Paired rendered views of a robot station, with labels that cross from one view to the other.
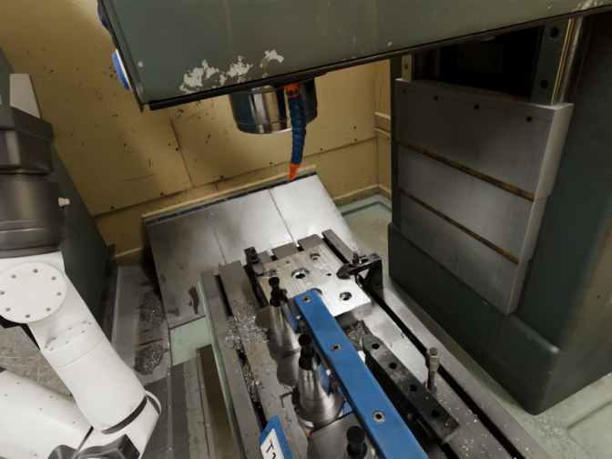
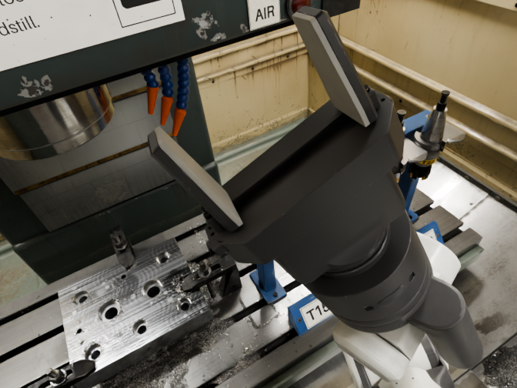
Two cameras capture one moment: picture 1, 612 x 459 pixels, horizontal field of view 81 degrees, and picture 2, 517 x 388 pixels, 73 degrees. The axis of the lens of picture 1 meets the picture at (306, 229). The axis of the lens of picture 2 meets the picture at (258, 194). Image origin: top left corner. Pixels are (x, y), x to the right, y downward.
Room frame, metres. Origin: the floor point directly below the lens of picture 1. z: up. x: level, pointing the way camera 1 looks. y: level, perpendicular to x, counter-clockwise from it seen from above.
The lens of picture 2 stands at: (0.49, 0.46, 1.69)
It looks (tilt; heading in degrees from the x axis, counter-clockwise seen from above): 46 degrees down; 262
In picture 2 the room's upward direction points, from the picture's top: 7 degrees counter-clockwise
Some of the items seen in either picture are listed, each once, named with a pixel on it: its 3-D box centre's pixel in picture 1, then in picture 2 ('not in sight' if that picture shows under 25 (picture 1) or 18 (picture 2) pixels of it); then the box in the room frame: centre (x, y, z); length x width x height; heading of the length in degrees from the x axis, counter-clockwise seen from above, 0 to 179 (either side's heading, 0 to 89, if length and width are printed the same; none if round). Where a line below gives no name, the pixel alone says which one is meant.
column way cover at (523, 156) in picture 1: (453, 190); (87, 135); (0.82, -0.40, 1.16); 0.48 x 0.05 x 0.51; 17
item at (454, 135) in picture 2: not in sight; (448, 132); (0.00, -0.06, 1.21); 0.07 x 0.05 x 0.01; 107
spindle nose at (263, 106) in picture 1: (271, 87); (31, 82); (0.69, 0.02, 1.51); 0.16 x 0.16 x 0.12
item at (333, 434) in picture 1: (338, 444); not in sight; (0.21, 0.00, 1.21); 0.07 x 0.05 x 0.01; 107
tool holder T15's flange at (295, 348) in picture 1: (288, 339); not in sight; (0.36, 0.05, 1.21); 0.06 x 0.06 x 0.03
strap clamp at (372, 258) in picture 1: (359, 272); (125, 252); (0.77, -0.13, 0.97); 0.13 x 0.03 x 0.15; 107
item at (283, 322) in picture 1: (282, 317); not in sight; (0.36, 0.05, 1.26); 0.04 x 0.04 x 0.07
